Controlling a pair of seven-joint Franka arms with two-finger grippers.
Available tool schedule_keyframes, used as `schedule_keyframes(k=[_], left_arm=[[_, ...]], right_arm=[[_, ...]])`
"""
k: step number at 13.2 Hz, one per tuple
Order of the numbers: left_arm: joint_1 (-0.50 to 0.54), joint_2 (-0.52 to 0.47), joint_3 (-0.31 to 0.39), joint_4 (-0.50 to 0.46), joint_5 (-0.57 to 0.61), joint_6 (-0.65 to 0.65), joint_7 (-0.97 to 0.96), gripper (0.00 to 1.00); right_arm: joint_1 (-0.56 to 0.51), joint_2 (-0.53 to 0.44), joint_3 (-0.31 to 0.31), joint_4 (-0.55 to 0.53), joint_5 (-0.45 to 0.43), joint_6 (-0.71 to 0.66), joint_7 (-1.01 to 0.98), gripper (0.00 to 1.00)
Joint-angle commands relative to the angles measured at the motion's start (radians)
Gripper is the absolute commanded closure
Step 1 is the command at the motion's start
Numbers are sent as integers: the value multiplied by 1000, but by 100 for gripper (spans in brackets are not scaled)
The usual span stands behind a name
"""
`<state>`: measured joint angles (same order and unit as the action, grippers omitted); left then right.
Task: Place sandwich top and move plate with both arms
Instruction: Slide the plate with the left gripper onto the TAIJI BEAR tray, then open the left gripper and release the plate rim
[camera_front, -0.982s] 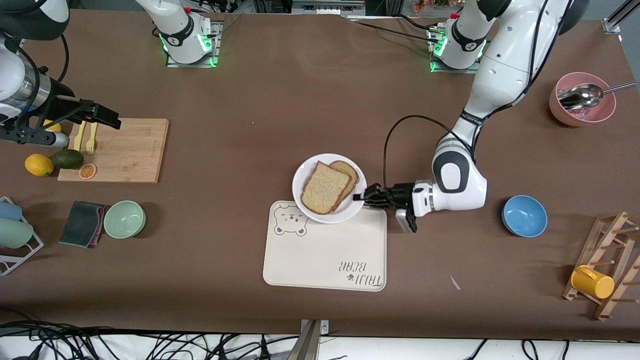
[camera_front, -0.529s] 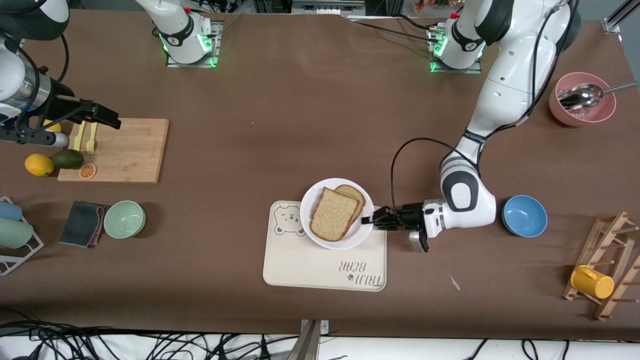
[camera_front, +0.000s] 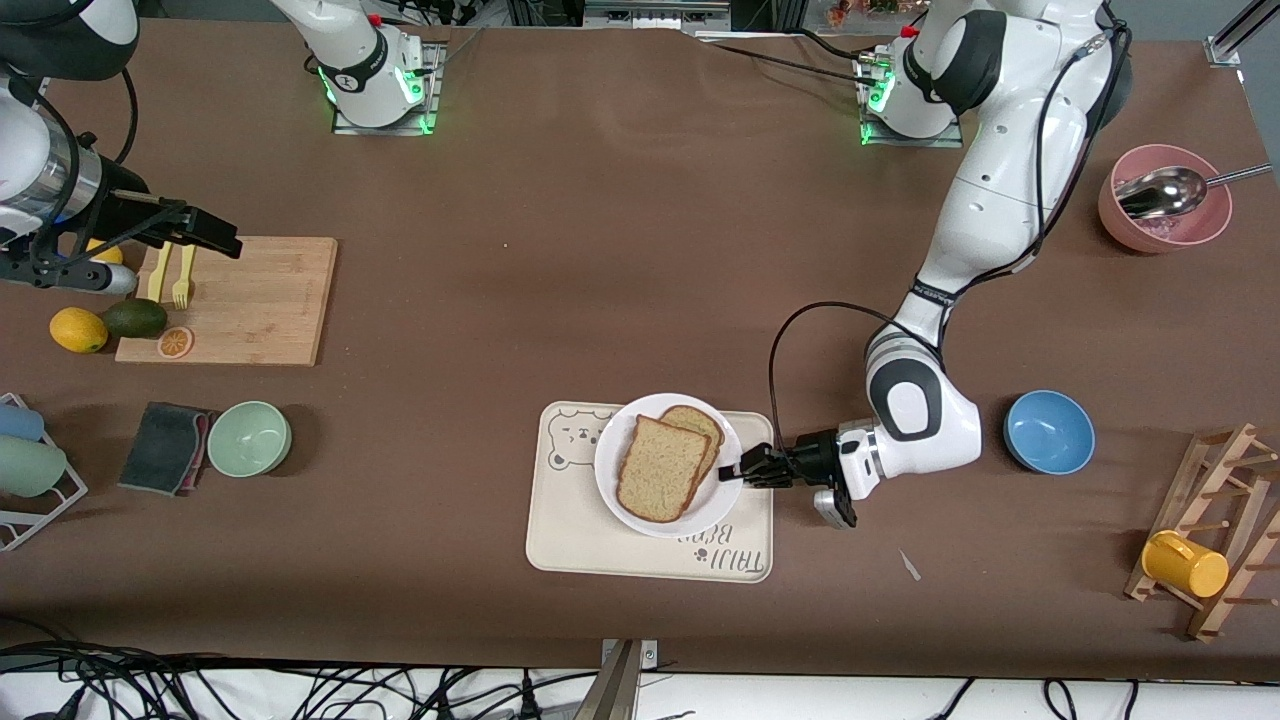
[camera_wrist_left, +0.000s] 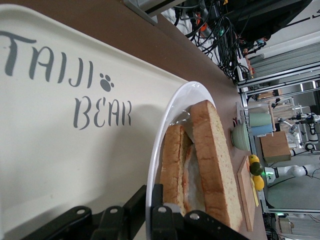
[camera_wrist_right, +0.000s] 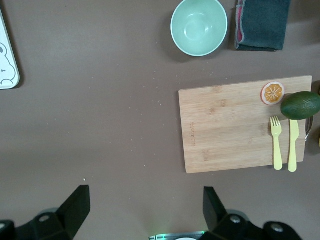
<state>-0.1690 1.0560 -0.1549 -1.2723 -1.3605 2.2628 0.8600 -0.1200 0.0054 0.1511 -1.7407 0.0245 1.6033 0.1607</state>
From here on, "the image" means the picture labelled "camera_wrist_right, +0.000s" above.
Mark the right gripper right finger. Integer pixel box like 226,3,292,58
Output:
201,186,305,240

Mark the green avocado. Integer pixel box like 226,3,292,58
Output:
280,91,320,121

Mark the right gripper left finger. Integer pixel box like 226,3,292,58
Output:
0,184,91,240

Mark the pale yellow plastic knife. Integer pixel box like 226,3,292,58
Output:
287,119,300,173

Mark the mint green bowl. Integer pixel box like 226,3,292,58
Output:
170,0,229,58

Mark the dark grey pink cloth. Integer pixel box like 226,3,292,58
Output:
234,0,293,53

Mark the cream bear print tray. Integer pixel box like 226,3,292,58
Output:
0,6,21,91

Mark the bamboo cutting board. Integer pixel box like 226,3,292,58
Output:
178,75,313,175

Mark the pale yellow plastic fork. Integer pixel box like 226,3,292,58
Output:
269,115,284,171

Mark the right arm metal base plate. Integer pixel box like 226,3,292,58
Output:
148,231,207,240

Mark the orange fruit slice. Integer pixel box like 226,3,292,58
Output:
260,81,286,106

